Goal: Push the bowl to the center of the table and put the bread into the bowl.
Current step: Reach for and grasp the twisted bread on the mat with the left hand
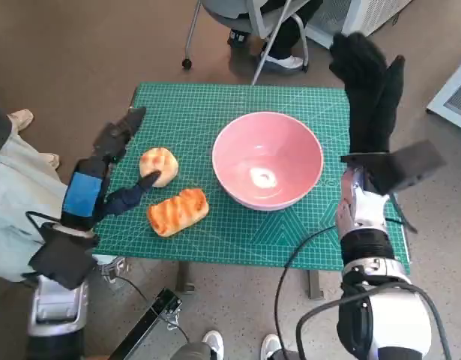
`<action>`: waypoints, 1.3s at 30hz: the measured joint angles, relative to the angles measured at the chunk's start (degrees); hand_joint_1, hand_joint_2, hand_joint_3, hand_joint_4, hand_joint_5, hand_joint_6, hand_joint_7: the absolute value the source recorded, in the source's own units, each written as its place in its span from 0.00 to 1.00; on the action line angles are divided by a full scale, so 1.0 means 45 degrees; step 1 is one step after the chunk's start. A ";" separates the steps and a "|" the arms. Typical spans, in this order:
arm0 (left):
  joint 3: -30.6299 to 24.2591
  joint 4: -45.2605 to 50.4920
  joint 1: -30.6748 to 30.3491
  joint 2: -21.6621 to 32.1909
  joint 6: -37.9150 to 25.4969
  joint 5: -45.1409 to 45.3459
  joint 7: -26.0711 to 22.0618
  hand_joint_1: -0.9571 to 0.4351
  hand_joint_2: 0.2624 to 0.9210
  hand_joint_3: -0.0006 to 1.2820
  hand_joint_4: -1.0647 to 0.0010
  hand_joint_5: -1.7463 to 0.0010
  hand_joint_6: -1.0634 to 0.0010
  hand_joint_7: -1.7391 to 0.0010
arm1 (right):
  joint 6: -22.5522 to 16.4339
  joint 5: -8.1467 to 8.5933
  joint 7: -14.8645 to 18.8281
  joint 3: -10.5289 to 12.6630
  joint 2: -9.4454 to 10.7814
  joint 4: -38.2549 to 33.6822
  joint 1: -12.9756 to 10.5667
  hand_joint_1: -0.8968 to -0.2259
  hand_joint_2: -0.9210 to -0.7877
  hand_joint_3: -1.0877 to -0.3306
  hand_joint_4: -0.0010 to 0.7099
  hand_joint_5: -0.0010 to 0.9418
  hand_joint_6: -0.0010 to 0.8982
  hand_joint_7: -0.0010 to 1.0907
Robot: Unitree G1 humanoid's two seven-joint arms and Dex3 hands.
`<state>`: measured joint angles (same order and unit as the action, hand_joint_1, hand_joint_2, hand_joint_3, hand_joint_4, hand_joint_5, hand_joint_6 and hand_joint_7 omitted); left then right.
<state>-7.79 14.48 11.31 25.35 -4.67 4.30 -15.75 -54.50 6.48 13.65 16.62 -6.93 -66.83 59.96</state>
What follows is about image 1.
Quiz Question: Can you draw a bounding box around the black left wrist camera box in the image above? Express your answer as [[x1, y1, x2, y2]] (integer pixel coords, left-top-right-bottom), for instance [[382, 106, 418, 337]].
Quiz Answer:
[[28, 226, 100, 290]]

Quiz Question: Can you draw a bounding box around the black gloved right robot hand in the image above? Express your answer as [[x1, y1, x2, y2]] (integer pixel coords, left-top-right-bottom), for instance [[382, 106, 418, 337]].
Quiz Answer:
[[329, 31, 406, 154]]

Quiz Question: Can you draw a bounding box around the white cabinet with mesh grille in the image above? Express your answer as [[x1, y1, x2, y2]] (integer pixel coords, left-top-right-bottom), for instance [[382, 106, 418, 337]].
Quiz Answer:
[[304, 0, 413, 50]]

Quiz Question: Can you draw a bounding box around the seated person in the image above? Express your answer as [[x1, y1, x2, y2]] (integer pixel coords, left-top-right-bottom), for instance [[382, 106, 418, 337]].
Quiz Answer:
[[227, 0, 325, 72]]

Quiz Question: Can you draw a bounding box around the thin black floor cable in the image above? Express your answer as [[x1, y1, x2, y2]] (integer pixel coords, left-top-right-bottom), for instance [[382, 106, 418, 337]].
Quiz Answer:
[[117, 276, 190, 342]]

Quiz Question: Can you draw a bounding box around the person with white shoes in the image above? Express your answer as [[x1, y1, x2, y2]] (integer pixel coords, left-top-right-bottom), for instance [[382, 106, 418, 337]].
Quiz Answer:
[[173, 329, 302, 360]]

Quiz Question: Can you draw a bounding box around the long orange toy bread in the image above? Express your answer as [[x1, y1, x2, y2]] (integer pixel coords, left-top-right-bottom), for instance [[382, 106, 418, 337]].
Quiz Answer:
[[146, 188, 210, 239]]

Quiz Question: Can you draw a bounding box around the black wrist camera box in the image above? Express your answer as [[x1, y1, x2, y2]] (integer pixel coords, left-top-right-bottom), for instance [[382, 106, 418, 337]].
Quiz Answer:
[[28, 226, 100, 290], [340, 139, 448, 196]]

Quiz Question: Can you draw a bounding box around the grey metal table leg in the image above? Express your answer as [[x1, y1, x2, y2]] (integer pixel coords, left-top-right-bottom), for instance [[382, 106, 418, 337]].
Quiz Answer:
[[176, 262, 196, 294], [308, 269, 325, 300]]

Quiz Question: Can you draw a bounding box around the looped black robot cable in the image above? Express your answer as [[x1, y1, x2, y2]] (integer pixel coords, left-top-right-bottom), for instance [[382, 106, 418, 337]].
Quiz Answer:
[[295, 284, 453, 360]]

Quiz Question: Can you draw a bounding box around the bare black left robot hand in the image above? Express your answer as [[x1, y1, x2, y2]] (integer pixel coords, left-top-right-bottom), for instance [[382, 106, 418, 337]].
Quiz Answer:
[[60, 106, 163, 232]]

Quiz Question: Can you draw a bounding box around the grey office chair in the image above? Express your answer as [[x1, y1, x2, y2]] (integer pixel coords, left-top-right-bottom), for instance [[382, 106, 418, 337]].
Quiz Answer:
[[181, 0, 310, 86]]

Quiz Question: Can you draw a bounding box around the black metal rail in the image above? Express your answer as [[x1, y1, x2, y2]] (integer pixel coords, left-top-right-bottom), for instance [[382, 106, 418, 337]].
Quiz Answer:
[[109, 287, 183, 360]]

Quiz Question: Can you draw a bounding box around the pink bowl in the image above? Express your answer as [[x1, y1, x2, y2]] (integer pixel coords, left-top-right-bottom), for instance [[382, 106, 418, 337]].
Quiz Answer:
[[211, 111, 325, 212]]

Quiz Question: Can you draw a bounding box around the person in light clothing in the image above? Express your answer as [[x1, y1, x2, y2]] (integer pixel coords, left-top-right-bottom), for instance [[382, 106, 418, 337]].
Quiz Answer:
[[0, 99, 103, 282]]

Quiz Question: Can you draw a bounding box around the green cutting mat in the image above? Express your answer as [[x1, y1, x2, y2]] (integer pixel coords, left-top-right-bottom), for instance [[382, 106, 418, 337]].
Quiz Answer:
[[91, 82, 412, 272]]

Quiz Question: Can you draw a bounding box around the white slatted appliance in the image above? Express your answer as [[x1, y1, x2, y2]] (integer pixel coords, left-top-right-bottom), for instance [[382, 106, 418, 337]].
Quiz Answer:
[[426, 54, 461, 133]]

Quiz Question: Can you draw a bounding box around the round pale toy bread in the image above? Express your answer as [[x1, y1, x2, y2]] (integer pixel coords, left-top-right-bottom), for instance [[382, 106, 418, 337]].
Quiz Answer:
[[139, 147, 180, 188]]

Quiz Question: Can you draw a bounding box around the long black robot cable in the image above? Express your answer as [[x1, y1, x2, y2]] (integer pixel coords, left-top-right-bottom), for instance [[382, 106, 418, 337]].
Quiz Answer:
[[274, 224, 338, 360]]

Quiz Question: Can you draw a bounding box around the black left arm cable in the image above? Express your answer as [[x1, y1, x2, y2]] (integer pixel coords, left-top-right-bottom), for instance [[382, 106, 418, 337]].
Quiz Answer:
[[25, 211, 66, 236]]

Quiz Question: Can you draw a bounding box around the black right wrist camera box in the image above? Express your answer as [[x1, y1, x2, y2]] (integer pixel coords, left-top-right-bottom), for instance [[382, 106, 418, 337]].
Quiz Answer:
[[340, 139, 448, 196]]

